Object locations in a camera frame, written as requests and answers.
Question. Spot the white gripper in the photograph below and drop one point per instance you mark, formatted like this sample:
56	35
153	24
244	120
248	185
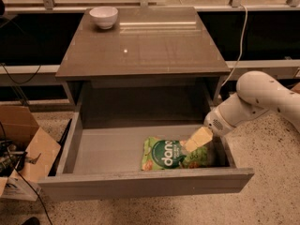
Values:
215	123

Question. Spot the green rice chip bag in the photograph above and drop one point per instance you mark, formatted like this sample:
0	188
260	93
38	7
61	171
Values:
167	154

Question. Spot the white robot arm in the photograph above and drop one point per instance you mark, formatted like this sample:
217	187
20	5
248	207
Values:
257	94

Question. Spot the grey cabinet counter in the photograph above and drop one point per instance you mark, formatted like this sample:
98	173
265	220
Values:
146	48

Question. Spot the open grey drawer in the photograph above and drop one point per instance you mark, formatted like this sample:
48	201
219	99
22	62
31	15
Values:
103	153

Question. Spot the white ceramic bowl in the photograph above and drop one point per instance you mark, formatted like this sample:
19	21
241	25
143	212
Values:
104	17

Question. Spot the cardboard box with clutter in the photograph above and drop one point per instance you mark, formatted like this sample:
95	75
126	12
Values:
27	154

